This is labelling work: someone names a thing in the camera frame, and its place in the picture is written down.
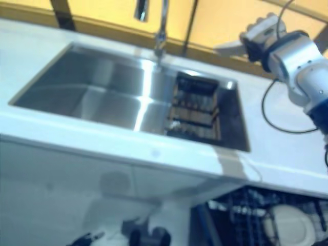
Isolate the stainless steel sink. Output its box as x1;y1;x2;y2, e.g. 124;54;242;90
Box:
9;42;251;152

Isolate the dishwasher lower wire rack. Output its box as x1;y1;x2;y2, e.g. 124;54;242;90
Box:
204;188;328;246

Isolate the black sink drying rack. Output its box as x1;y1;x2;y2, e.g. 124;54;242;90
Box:
163;71;222;141

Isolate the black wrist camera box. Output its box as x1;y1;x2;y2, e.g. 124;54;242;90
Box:
242;37;270;63

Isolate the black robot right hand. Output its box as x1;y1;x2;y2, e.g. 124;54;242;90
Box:
239;13;286;48

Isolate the black built-in dishwasher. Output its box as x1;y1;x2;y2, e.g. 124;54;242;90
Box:
191;186;328;246

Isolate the glossy white cabinet door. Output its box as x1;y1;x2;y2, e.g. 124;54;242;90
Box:
0;139;134;206
130;163;247;206

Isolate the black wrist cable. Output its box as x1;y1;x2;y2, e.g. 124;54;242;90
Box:
261;0;328;167

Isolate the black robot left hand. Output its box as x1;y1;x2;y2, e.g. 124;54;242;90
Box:
73;231;106;246

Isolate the chrome kitchen faucet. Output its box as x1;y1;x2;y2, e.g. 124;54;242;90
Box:
134;0;171;71

